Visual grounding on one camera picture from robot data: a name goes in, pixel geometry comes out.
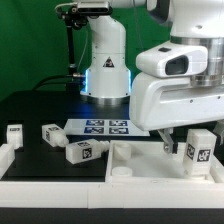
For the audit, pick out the white tag sheet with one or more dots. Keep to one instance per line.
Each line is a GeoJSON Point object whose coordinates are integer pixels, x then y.
{"type": "Point", "coordinates": [105, 127]}

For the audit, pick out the white square tabletop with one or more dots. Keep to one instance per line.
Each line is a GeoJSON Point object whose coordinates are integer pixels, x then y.
{"type": "Point", "coordinates": [142, 162]}

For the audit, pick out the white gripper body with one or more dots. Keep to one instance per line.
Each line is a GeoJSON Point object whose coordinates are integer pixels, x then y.
{"type": "Point", "coordinates": [163, 95]}

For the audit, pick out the grey camera on stand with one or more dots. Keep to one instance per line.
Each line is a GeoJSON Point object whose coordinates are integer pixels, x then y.
{"type": "Point", "coordinates": [94, 8]}

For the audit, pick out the white left fence rail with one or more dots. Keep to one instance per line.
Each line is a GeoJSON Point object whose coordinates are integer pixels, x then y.
{"type": "Point", "coordinates": [7, 156]}

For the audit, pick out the white front fence rail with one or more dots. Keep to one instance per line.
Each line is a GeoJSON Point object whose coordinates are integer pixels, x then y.
{"type": "Point", "coordinates": [107, 195]}

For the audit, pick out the white fence rail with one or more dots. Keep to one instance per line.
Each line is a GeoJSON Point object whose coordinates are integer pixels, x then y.
{"type": "Point", "coordinates": [107, 195]}
{"type": "Point", "coordinates": [7, 156]}

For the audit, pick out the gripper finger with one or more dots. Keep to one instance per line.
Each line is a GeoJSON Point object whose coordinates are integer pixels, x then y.
{"type": "Point", "coordinates": [219, 128]}
{"type": "Point", "coordinates": [170, 146]}

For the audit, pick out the black camera stand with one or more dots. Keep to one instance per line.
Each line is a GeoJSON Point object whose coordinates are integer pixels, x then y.
{"type": "Point", "coordinates": [73, 20]}

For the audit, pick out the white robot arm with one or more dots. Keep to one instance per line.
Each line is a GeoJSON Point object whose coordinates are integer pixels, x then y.
{"type": "Point", "coordinates": [192, 22]}

